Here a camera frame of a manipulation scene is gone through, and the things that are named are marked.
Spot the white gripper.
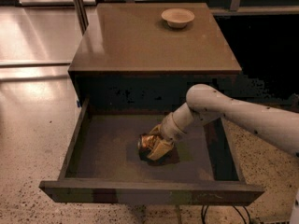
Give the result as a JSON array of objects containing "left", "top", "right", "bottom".
[{"left": 147, "top": 112, "right": 186, "bottom": 161}]

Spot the orange soda can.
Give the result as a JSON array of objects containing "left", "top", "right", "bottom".
[{"left": 137, "top": 133, "right": 161, "bottom": 161}]

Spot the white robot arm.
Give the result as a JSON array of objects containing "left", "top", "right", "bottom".
[{"left": 138, "top": 84, "right": 299, "bottom": 161}]

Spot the grey drawer cabinet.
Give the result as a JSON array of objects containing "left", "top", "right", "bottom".
[{"left": 68, "top": 3, "right": 241, "bottom": 113}]

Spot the black cable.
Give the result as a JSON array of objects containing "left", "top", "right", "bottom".
[
  {"left": 232, "top": 205, "right": 252, "bottom": 224},
  {"left": 200, "top": 204, "right": 210, "bottom": 224}
]

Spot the white ceramic bowl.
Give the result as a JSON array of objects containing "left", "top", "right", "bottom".
[{"left": 161, "top": 8, "right": 195, "bottom": 29}]

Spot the open grey top drawer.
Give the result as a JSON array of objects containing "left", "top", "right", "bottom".
[{"left": 39, "top": 105, "right": 263, "bottom": 206}]

